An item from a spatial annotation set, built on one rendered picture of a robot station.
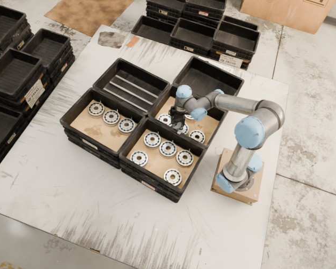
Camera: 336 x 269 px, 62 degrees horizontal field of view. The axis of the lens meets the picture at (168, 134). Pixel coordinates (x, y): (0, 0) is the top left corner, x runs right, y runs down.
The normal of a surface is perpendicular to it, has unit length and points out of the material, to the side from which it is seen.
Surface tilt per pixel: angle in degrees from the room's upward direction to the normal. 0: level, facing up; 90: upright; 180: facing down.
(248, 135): 80
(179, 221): 0
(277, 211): 0
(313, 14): 74
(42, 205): 0
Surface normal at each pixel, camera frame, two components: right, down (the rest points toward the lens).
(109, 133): 0.10, -0.49
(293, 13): -0.29, 0.62
